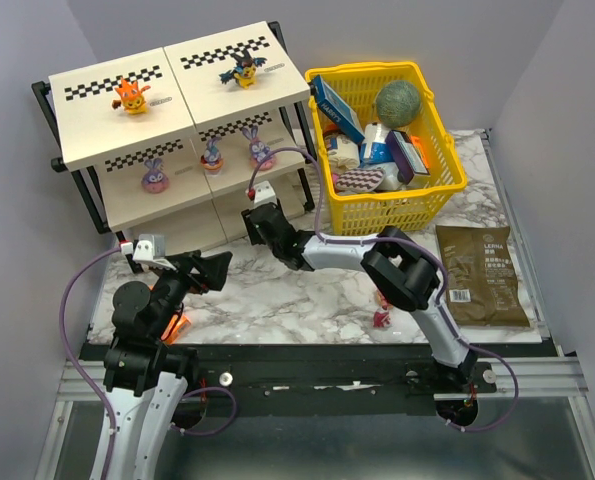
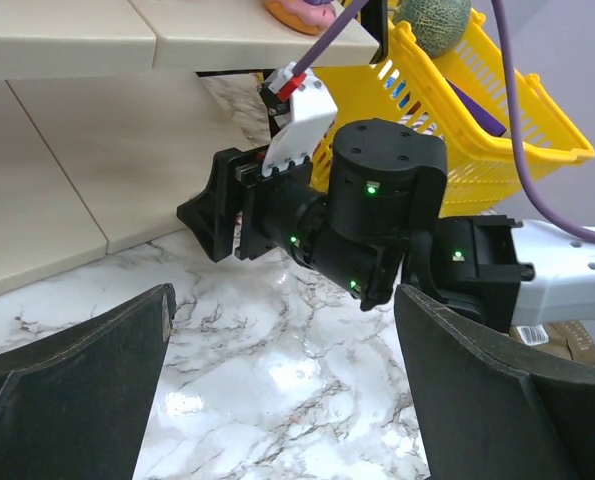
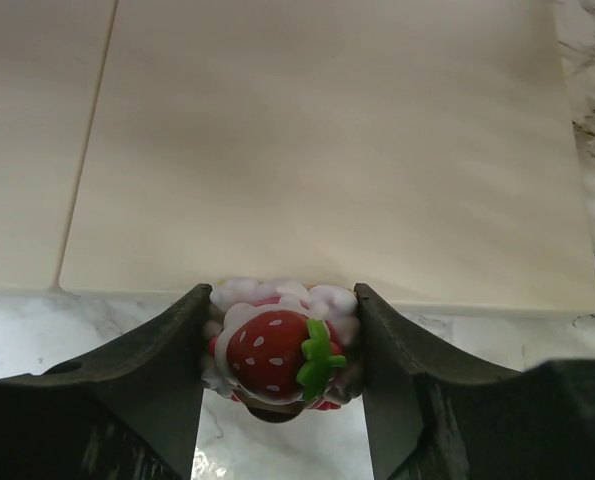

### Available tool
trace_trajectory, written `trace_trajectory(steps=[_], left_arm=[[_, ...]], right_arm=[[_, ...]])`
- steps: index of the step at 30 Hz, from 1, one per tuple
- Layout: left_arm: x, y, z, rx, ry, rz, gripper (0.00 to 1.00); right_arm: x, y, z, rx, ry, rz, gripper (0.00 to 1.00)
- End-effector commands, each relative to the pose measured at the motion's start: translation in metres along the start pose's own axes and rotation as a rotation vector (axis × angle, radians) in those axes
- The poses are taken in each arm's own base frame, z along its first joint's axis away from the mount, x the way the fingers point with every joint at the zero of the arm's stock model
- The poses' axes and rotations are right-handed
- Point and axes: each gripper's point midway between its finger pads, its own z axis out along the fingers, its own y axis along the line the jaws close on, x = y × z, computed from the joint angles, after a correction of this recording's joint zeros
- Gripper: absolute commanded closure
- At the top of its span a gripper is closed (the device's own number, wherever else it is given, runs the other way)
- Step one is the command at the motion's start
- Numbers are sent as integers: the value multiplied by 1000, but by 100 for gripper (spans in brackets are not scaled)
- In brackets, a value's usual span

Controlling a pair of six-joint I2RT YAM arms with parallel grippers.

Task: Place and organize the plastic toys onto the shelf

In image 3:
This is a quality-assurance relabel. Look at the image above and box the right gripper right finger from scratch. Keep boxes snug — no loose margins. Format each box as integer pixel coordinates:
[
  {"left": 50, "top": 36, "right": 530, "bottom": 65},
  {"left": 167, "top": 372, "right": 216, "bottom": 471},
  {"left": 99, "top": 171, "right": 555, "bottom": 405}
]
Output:
[{"left": 354, "top": 283, "right": 595, "bottom": 479}]

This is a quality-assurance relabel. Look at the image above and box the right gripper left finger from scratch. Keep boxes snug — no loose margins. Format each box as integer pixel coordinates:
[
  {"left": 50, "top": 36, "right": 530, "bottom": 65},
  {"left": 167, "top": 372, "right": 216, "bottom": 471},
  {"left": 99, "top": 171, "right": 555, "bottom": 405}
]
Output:
[{"left": 0, "top": 284, "right": 211, "bottom": 479}]

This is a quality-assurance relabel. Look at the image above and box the beige three-tier shelf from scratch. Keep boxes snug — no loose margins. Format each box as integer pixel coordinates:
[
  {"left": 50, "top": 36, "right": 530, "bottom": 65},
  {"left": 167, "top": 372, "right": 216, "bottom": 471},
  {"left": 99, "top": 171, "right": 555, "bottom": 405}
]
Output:
[{"left": 0, "top": 1, "right": 595, "bottom": 316}]

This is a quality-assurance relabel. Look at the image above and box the pink bear strawberry toy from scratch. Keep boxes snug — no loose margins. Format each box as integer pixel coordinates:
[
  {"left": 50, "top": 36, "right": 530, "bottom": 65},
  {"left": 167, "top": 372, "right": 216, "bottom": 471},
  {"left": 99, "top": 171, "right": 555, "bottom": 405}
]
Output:
[{"left": 201, "top": 278, "right": 364, "bottom": 423}]

